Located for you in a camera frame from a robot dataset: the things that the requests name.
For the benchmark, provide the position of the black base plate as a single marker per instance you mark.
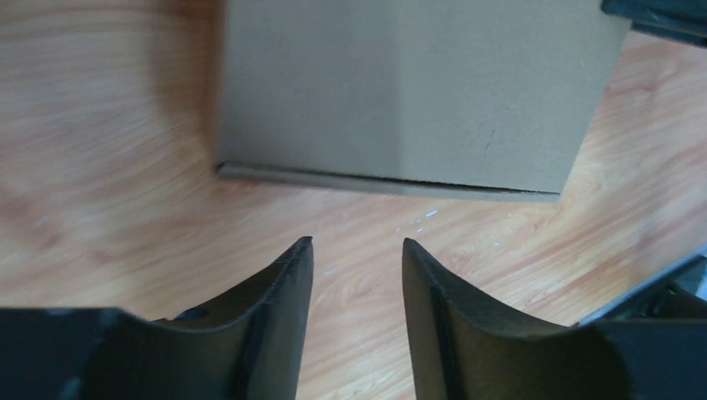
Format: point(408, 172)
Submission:
point(687, 275)

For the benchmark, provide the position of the cardboard box stack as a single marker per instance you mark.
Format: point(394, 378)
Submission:
point(454, 99)

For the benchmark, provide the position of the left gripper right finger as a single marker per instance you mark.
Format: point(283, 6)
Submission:
point(466, 344)

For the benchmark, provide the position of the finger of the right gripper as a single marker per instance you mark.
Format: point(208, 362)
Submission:
point(681, 21)

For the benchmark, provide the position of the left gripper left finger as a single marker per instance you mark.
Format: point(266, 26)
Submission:
point(246, 343)

